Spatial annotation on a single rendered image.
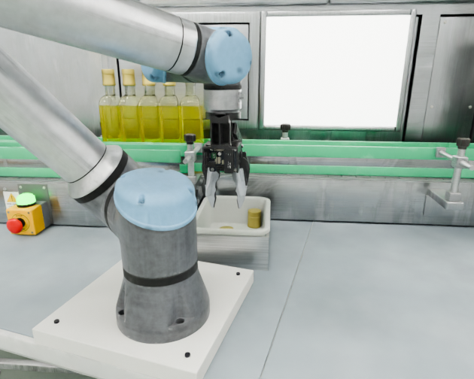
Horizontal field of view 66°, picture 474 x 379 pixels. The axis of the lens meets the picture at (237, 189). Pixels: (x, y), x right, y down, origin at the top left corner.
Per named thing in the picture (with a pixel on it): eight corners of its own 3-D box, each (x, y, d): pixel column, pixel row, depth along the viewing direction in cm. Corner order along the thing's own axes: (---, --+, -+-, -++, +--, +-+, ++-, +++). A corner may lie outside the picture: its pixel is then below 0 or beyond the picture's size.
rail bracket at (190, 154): (205, 171, 104) (203, 127, 100) (192, 189, 88) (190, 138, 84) (194, 171, 104) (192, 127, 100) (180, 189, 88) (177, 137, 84)
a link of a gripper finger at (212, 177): (195, 211, 78) (204, 171, 75) (202, 201, 83) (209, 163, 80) (210, 215, 77) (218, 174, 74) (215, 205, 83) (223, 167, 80)
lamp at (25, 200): (40, 201, 97) (37, 191, 97) (29, 207, 93) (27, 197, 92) (24, 201, 98) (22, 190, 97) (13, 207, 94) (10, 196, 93)
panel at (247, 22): (397, 130, 114) (414, 10, 103) (400, 131, 111) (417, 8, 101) (117, 126, 122) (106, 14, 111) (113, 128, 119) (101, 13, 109)
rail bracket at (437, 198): (438, 212, 101) (453, 131, 94) (469, 238, 85) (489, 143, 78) (420, 211, 102) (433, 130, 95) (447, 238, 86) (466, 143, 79)
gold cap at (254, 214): (250, 222, 98) (250, 207, 97) (262, 224, 97) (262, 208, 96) (245, 227, 95) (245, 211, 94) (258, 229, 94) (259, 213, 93)
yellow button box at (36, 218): (51, 225, 101) (47, 200, 99) (34, 238, 94) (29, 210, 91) (27, 225, 101) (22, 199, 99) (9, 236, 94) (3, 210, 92)
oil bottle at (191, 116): (205, 167, 111) (202, 94, 104) (201, 171, 106) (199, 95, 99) (186, 166, 111) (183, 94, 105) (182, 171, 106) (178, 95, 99)
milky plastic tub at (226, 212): (269, 226, 99) (270, 196, 97) (268, 269, 78) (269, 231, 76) (206, 224, 101) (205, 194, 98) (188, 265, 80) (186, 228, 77)
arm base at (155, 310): (192, 351, 52) (189, 291, 49) (97, 335, 55) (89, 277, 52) (220, 292, 66) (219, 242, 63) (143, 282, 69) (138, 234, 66)
